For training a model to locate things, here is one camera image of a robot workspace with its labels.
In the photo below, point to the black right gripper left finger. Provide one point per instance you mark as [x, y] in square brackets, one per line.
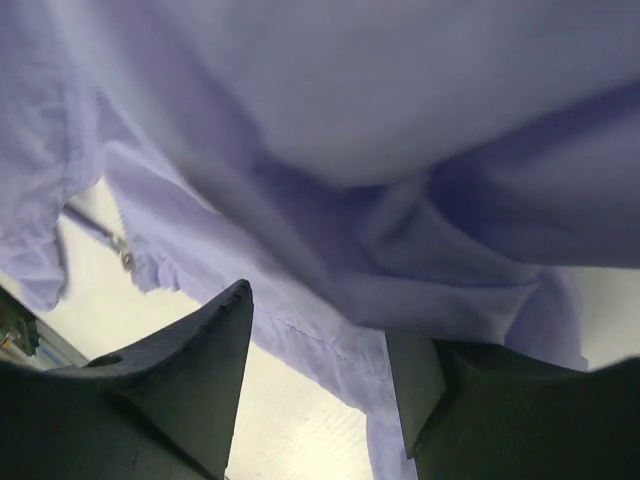
[163, 407]

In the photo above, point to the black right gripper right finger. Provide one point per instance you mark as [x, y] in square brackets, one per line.
[473, 411]

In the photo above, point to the lilac purple jacket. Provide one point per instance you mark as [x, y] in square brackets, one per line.
[432, 165]

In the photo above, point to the aluminium mounting rail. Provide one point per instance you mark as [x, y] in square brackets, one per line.
[28, 341]

